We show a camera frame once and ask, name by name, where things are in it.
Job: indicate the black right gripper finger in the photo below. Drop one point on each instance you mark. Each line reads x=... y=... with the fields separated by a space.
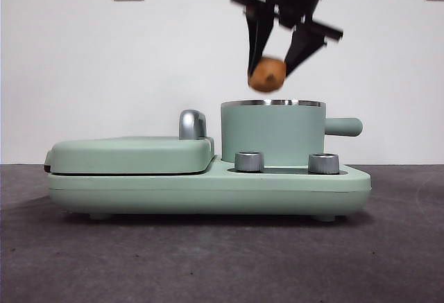
x=258 y=39
x=303 y=46

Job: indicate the brown potato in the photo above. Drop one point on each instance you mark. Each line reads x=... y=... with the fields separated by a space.
x=267 y=74

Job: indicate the silver control knob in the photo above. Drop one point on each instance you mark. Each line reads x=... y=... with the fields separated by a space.
x=323 y=164
x=248 y=162

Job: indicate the green breakfast machine base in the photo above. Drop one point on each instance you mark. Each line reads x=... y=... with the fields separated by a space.
x=208 y=195

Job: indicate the green griddle cover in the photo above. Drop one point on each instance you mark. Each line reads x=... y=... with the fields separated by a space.
x=128 y=155

